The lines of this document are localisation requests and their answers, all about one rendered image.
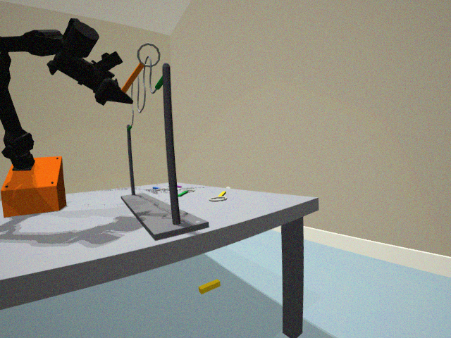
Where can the orange handle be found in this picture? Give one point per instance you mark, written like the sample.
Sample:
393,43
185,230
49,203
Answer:
139,67

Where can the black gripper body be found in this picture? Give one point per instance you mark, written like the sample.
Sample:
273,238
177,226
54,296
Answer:
91,77

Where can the yellow rectangular block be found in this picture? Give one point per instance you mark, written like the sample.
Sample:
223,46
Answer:
209,286

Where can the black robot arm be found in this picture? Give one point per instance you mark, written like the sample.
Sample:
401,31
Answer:
70,49

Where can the white ring with yellow handle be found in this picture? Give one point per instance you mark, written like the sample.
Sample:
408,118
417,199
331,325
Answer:
221,195

